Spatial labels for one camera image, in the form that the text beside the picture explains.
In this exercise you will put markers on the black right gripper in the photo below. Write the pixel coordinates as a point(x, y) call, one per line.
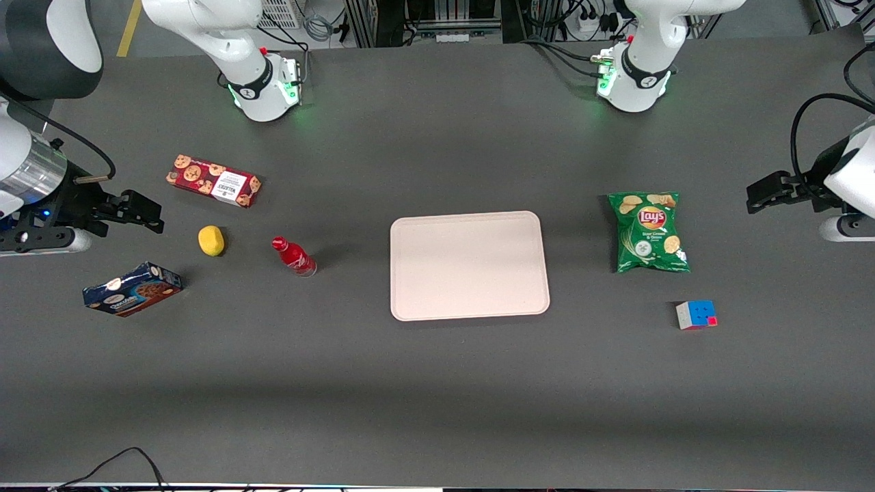
point(70, 203)

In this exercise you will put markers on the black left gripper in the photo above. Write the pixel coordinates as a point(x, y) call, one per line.
point(806, 187)

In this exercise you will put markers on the red coke bottle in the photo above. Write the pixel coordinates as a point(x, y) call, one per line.
point(295, 258)

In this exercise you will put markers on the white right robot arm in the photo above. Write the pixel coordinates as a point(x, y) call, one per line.
point(232, 41)

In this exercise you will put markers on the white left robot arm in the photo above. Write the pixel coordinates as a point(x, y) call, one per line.
point(642, 61)

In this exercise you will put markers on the pale pink plastic tray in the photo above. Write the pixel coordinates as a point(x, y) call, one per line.
point(469, 265)

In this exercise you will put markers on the yellow lemon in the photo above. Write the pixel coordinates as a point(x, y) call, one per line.
point(211, 240)

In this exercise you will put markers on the red cookie box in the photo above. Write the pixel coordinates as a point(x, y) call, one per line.
point(213, 180)

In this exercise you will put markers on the blue chocolate snack box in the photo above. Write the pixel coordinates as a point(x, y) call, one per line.
point(133, 290)

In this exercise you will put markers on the green Lay's chips bag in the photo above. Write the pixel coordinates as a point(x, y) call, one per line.
point(649, 232)

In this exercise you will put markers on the colourful Rubik's cube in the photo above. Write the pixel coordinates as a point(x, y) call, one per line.
point(696, 315)

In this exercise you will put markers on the white perforated box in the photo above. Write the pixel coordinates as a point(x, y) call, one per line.
point(280, 14)

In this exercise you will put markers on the white power strip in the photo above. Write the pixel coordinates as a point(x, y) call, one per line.
point(586, 22)

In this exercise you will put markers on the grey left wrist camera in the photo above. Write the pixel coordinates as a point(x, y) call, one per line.
point(847, 229)

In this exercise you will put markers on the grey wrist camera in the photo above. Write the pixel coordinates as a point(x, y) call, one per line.
point(48, 240)
point(847, 229)

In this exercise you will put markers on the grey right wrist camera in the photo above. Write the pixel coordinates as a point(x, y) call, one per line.
point(48, 240)

